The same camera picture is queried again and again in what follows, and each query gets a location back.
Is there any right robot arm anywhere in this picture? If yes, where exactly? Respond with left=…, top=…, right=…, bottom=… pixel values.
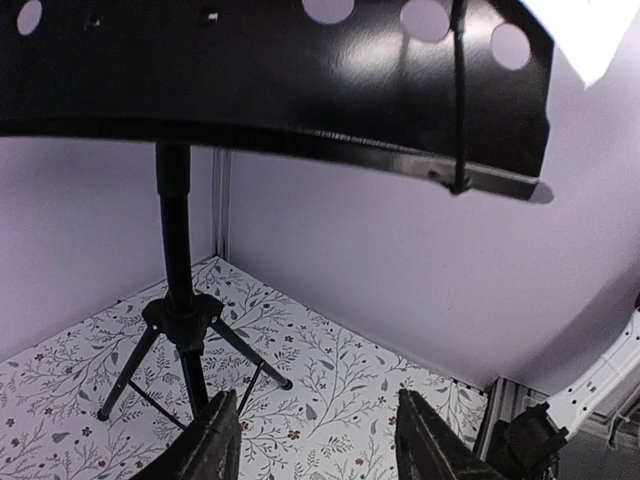
left=545, top=296, right=639, bottom=440

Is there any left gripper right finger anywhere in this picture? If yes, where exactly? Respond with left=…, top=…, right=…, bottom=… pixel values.
left=395, top=389, right=503, bottom=480

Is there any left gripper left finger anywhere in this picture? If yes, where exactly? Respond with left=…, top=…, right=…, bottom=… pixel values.
left=144, top=390, right=241, bottom=480

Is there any black music stand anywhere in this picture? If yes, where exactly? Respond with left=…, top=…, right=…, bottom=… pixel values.
left=1, top=1, right=554, bottom=420

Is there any aluminium front rail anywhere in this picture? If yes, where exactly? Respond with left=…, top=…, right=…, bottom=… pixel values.
left=472, top=377, right=640, bottom=480

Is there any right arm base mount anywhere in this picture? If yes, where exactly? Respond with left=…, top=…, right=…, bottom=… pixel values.
left=485, top=402, right=569, bottom=479

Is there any floral table mat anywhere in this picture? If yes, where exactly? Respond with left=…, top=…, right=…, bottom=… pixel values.
left=1, top=258, right=487, bottom=479

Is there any right aluminium frame post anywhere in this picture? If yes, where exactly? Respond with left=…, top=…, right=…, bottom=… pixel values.
left=212, top=149, right=232, bottom=260

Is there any white sheet music page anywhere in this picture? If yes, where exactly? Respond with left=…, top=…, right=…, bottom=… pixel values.
left=522, top=0, right=639, bottom=88

